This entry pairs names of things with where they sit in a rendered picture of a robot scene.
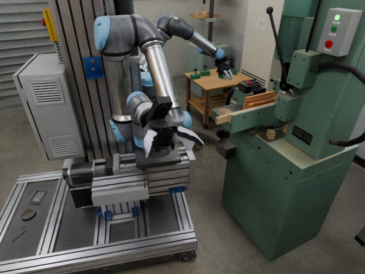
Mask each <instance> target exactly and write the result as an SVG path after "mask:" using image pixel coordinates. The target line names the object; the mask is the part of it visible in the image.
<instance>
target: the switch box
mask: <svg viewBox="0 0 365 274"><path fill-rule="evenodd" d="M362 13H363V11H362V10H354V9H344V8H331V9H329V10H328V14H327V17H326V20H325V24H324V28H323V31H322V35H321V37H320V41H319V45H318V48H317V51H319V52H322V53H326V54H329V55H333V56H336V57H341V56H344V55H348V53H349V50H350V47H351V44H352V41H353V38H354V36H355V33H356V30H357V27H358V24H359V21H360V19H361V16H362ZM336 15H340V19H339V20H337V21H338V22H340V24H334V23H332V22H333V21H336V20H335V16H336ZM332 26H337V30H336V31H335V32H332V31H331V27H332ZM329 33H335V34H336V36H332V35H329ZM327 40H331V41H332V46H331V47H330V48H328V49H331V52H330V51H326V50H324V49H325V48H326V47H325V42H326V41H327Z"/></svg>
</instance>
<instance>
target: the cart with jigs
mask: <svg viewBox="0 0 365 274"><path fill-rule="evenodd" d="M234 66H235V65H231V67H232V80H229V79H228V78H227V79H226V80H224V75H222V76H219V75H218V74H219V73H217V72H216V71H217V68H215V69H210V70H206V67H207V66H206V65H205V66H204V68H205V70H201V71H197V70H198V69H197V68H194V69H193V70H194V71H195V72H190V73H184V76H186V107H187V108H186V110H187V112H190V104H191V105H192V106H193V107H195V108H196V109H197V110H198V111H199V112H200V113H201V114H202V115H203V116H204V117H203V127H204V129H207V124H208V119H209V117H210V116H211V111H212V109H214V108H219V107H223V106H225V104H226V98H227V96H228V94H227V88H229V87H233V86H235V85H236V84H238V83H239V82H242V81H243V80H251V78H249V77H247V76H245V75H243V74H241V73H239V72H238V71H237V70H236V69H234V70H233V67H234ZM191 81H193V82H194V83H195V84H197V85H198V86H199V87H200V88H202V89H203V90H204V91H205V96H202V97H197V98H192V99H190V98H191ZM218 89H223V92H222V93H218V94H213V95H210V91H212V90H218Z"/></svg>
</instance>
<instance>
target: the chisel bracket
mask: <svg viewBox="0 0 365 274"><path fill-rule="evenodd" d="M280 82H281V78H278V79H274V84H273V88H272V90H273V91H275V92H278V91H280V90H281V89H280Z"/></svg>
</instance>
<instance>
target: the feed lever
mask: <svg viewBox="0 0 365 274"><path fill-rule="evenodd" d="M272 12H273V8H272V7H268V8H267V9H266V13H267V14H269V17H270V21H271V24H272V29H273V33H274V38H275V42H276V47H277V50H278V54H279V59H280V63H281V67H282V72H283V75H284V79H283V80H281V82H280V89H281V90H282V91H289V92H290V93H291V95H292V96H293V97H296V95H295V93H294V92H293V89H294V87H295V86H293V85H291V84H288V83H286V80H287V75H286V71H285V66H284V62H283V59H282V54H281V50H280V45H279V41H278V37H277V33H276V29H275V24H274V20H273V16H272Z"/></svg>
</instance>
